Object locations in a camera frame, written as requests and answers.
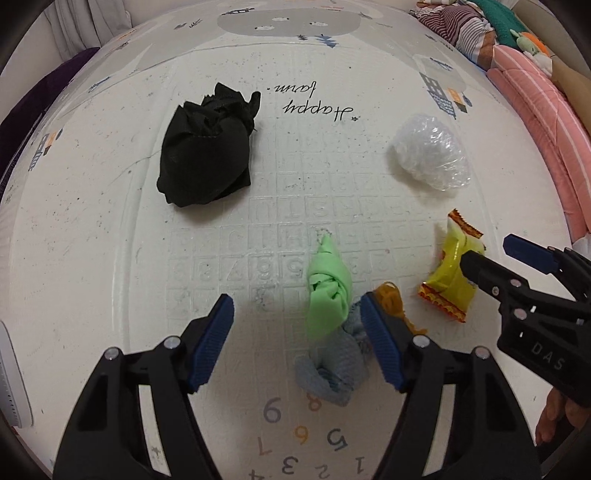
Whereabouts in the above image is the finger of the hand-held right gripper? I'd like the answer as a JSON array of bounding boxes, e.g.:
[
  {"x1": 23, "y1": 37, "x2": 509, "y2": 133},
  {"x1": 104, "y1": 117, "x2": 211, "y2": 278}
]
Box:
[
  {"x1": 503, "y1": 234, "x2": 591, "y2": 289},
  {"x1": 460, "y1": 249, "x2": 532, "y2": 308}
]

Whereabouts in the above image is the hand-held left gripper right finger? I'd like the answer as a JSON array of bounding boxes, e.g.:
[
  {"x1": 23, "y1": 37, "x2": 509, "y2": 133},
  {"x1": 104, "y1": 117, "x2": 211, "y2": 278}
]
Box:
[{"x1": 360, "y1": 292, "x2": 541, "y2": 480}]

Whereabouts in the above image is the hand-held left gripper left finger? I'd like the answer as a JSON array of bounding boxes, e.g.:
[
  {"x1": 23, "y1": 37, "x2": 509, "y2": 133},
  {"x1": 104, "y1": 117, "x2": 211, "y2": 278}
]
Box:
[{"x1": 53, "y1": 293, "x2": 234, "y2": 480}]

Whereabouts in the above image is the yellow snack packet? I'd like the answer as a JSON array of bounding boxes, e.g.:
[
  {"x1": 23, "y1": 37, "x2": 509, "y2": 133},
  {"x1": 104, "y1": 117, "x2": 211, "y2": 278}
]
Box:
[{"x1": 418, "y1": 209, "x2": 487, "y2": 324}]

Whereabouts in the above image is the orange wrapper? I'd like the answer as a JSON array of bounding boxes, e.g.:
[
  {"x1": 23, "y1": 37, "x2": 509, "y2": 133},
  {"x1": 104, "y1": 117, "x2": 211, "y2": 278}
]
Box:
[{"x1": 373, "y1": 281, "x2": 428, "y2": 335}]

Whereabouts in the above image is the blue-grey cloth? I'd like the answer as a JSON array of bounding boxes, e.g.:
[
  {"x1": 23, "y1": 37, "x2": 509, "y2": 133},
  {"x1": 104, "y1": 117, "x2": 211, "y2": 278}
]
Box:
[{"x1": 294, "y1": 300, "x2": 372, "y2": 407}]

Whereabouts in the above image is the green cloth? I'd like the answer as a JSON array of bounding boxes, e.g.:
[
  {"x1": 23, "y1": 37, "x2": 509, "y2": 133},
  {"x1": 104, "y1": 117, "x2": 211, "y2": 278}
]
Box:
[{"x1": 306, "y1": 229, "x2": 352, "y2": 340}]

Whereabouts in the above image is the clear plastic bag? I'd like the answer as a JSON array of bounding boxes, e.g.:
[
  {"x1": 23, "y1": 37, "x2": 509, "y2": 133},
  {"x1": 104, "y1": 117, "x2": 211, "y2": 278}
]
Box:
[{"x1": 392, "y1": 113, "x2": 472, "y2": 191}]

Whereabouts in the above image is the black cloth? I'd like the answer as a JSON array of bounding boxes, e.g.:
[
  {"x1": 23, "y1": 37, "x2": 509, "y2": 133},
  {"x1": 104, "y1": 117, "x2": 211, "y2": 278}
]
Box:
[{"x1": 156, "y1": 82, "x2": 262, "y2": 208}]

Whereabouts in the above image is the person's right hand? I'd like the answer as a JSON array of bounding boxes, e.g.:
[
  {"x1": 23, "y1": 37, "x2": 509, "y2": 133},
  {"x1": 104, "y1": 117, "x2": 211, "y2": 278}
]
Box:
[{"x1": 538, "y1": 388, "x2": 583, "y2": 446}]

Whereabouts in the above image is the pink striped quilt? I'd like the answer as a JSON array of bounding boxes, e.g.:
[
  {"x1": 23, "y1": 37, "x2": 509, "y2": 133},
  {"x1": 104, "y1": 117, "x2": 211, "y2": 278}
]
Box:
[{"x1": 471, "y1": 44, "x2": 591, "y2": 232}]

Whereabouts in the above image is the green and orange plush toy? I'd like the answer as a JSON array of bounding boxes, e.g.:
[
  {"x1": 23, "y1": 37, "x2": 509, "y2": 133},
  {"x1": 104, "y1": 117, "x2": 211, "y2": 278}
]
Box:
[{"x1": 510, "y1": 30, "x2": 552, "y2": 72}]

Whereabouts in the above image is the green towel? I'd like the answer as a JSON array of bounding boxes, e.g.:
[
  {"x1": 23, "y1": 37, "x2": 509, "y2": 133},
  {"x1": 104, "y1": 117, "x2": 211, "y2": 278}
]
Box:
[{"x1": 475, "y1": 0, "x2": 532, "y2": 47}]

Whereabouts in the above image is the striped blanket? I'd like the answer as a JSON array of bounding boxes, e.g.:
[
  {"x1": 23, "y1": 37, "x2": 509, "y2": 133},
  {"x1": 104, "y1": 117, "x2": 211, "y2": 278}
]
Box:
[{"x1": 416, "y1": 0, "x2": 497, "y2": 47}]

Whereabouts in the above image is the purple blanket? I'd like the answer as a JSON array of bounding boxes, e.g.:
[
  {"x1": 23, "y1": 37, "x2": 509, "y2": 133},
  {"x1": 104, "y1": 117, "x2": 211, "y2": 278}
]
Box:
[{"x1": 0, "y1": 46, "x2": 100, "y2": 195}]

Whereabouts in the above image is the grey curtain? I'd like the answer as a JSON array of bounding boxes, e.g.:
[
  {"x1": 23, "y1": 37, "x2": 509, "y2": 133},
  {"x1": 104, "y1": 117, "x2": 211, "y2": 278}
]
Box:
[{"x1": 44, "y1": 0, "x2": 112, "y2": 61}]

